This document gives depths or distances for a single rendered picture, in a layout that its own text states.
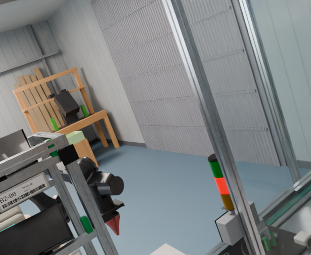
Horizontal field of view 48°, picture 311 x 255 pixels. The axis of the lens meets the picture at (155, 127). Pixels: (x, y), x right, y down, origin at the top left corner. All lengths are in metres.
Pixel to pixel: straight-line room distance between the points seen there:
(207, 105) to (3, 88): 7.62
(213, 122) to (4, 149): 0.49
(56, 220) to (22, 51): 7.88
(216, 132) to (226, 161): 0.08
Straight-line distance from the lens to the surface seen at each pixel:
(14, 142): 0.69
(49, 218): 0.72
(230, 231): 1.01
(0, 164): 0.62
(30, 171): 0.64
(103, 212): 1.13
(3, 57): 8.43
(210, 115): 0.88
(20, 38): 8.57
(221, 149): 0.91
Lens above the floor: 1.75
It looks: 13 degrees down
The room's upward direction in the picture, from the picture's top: 21 degrees counter-clockwise
